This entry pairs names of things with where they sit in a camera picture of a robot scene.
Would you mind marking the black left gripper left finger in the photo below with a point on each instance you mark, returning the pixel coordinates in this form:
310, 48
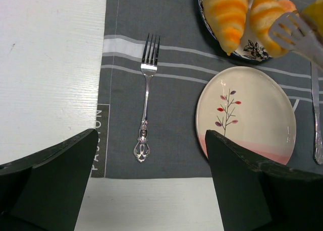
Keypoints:
44, 190

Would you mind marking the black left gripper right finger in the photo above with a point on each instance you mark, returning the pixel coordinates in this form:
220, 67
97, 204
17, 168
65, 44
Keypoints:
256, 193

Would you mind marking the silver metal tongs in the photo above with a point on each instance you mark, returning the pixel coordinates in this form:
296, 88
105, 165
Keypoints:
292, 33

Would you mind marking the small striped croissant bread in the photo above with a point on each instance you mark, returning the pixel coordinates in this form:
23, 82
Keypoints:
263, 13

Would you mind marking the large striped croissant bread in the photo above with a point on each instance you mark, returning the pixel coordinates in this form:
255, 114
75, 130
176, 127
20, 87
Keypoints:
227, 20

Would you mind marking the round golden bread roll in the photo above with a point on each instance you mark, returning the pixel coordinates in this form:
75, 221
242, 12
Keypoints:
288, 6

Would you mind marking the silver ornate table knife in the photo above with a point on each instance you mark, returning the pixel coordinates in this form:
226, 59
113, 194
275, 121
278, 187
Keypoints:
317, 154

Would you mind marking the cream and pink plate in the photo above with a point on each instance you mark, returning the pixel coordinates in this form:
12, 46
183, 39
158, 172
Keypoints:
248, 107

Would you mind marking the blue floral plate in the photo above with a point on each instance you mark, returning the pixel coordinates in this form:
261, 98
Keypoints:
250, 48

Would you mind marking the silver ornate fork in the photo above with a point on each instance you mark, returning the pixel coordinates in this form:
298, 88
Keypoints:
148, 69

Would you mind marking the grey striped placemat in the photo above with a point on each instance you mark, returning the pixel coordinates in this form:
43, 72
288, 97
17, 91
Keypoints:
188, 58

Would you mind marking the yellow mug black handle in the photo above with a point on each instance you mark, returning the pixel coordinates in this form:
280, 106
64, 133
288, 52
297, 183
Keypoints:
312, 15

